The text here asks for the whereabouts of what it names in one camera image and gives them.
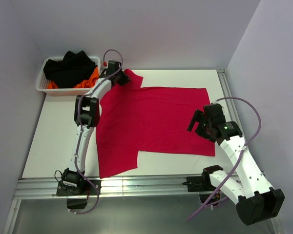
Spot red t shirt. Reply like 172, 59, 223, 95
96, 69, 215, 178

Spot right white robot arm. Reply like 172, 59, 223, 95
185, 105, 285, 225

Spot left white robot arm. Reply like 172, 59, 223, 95
62, 68, 129, 195

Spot orange t shirt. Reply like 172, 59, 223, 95
47, 67, 99, 89

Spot black t shirt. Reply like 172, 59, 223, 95
43, 51, 98, 81

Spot white plastic basket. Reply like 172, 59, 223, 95
36, 56, 92, 97

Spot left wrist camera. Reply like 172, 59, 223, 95
100, 60, 122, 78

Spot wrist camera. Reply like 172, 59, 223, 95
100, 60, 122, 78
203, 103, 226, 127

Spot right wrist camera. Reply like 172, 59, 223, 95
203, 103, 226, 127

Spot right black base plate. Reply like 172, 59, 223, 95
182, 174, 226, 192

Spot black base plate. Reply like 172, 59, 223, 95
182, 174, 226, 192
56, 180, 101, 196

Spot front aluminium rail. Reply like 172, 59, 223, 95
13, 175, 269, 200

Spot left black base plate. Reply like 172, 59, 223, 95
56, 180, 101, 196

